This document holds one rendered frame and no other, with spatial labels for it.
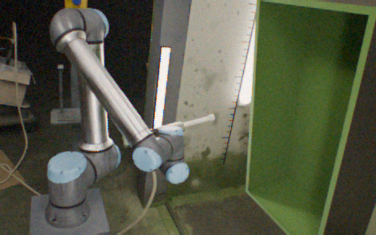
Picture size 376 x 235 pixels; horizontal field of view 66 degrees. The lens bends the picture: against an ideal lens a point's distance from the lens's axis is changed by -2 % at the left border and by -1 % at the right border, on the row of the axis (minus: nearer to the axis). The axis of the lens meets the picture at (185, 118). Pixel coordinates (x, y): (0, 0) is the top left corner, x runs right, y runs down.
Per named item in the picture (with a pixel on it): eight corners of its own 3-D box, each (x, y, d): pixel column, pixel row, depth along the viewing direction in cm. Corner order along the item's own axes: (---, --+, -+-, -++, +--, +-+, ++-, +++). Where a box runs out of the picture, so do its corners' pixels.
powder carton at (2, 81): (-25, 83, 308) (-16, 48, 301) (19, 92, 338) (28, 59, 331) (-19, 100, 271) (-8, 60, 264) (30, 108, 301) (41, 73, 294)
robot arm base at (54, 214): (45, 232, 117) (43, 213, 113) (45, 201, 132) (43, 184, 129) (93, 223, 125) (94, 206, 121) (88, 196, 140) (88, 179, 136)
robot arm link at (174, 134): (172, 135, 103) (174, 166, 107) (187, 124, 113) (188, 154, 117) (150, 131, 107) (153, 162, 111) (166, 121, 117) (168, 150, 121)
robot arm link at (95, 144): (73, 179, 135) (55, 6, 110) (99, 163, 150) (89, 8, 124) (98, 188, 129) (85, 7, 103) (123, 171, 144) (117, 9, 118)
